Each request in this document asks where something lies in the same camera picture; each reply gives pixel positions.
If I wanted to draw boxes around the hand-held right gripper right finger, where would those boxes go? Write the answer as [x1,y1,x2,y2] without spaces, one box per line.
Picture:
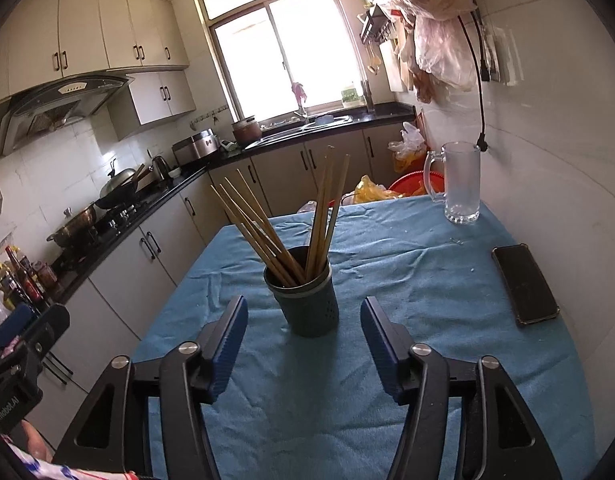
[361,296,563,480]

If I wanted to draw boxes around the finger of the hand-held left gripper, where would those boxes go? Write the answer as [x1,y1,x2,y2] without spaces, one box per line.
[0,302,38,348]
[25,302,71,361]

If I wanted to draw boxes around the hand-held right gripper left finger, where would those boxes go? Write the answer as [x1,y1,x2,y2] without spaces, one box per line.
[52,295,249,480]

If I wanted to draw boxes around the dark grey chopstick holder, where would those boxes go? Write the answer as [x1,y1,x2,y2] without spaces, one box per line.
[264,245,339,338]

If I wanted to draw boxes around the bundle of wooden chopsticks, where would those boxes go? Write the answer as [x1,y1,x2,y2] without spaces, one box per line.
[210,145,351,288]

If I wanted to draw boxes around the person's left hand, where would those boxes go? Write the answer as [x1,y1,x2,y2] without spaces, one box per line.
[20,419,54,462]

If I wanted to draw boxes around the group of sauce bottles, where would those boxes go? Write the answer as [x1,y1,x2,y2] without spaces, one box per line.
[0,245,58,321]

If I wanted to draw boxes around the blue tablecloth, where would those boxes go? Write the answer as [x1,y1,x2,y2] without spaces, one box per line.
[130,194,601,480]

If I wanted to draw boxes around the patterned white garment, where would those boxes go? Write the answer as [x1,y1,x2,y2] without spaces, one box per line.
[0,432,138,480]

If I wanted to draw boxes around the stainless steel pot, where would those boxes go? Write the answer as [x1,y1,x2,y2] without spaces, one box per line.
[46,202,98,250]

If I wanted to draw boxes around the black gas stove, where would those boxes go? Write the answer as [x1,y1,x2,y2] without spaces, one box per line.
[50,195,153,271]

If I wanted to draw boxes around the black wok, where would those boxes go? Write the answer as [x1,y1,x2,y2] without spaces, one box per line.
[94,160,153,210]

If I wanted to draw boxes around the smartphone in brown case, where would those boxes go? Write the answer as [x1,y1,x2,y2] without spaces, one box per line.
[491,243,561,328]

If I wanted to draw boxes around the yellow plastic bag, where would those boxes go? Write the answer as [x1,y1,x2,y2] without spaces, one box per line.
[352,175,403,204]

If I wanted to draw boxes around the red plastic basin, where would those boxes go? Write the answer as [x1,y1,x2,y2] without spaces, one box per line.
[387,171,445,201]

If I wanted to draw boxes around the clear glass mug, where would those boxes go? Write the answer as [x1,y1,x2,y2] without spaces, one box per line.
[422,141,482,226]

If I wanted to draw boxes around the beige base cabinets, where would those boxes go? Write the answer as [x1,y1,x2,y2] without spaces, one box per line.
[38,127,418,391]

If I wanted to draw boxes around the white and orange plastic bag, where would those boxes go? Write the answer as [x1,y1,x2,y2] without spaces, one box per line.
[387,121,428,173]

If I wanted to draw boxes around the silver rice cooker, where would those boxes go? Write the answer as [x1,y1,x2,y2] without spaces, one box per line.
[172,129,221,165]

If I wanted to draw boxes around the brown clay pot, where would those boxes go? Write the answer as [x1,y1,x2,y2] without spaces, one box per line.
[232,116,263,147]

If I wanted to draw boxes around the range hood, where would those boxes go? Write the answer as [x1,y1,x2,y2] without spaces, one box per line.
[0,74,136,158]

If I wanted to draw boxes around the steel sink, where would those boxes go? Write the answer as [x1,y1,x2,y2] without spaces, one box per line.
[248,112,355,146]

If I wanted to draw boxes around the black kitchen countertop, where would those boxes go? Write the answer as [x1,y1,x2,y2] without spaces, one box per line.
[48,102,418,306]

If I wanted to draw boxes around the white cutting board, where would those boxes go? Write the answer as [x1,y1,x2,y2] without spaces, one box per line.
[379,40,413,93]

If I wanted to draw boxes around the kitchen window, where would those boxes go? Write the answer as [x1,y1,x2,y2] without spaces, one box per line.
[192,0,371,123]

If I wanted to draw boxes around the beige upper cabinets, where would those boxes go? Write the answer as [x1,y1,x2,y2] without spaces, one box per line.
[0,0,198,128]

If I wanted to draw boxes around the black power plug cable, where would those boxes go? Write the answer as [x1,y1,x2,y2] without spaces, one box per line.
[457,10,491,153]

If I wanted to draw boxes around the white wall socket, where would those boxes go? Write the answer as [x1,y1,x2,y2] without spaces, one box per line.
[480,25,523,86]

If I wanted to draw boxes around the black wall rack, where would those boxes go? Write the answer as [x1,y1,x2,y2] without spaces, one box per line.
[358,5,403,46]

